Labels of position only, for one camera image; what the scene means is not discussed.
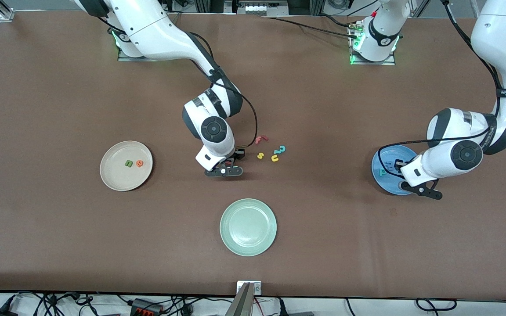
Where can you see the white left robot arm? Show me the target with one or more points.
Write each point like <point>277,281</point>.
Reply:
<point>503,39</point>

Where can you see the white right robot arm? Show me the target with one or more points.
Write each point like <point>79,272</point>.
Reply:
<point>156,30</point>

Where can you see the blue round plate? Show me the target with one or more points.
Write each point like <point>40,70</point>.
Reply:
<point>387,182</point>

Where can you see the red foam letter f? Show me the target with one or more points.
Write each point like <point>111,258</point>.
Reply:
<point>259,139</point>

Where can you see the teal foam letter z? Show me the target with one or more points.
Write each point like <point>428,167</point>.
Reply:
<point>281,149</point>

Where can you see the pale green round plate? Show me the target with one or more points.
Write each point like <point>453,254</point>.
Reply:
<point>248,227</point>

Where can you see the beige brown round plate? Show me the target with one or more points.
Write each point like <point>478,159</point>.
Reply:
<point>119,175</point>

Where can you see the black power plug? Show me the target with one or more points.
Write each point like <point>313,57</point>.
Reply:
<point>281,307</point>

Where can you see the grey electrical control box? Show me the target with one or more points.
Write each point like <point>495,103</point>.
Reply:
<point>255,8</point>

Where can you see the black orange power strip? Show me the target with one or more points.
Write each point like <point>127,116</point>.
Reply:
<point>146,306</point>

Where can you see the grey metal mounting bracket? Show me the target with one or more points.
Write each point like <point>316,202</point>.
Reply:
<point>257,287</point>

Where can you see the aluminium profile camera post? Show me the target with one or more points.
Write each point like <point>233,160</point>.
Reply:
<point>240,305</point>

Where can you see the silver frame corner bracket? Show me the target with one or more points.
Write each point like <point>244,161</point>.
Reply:
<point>6,16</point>

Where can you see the aluminium frame bar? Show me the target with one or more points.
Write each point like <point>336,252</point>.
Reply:
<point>0,5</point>

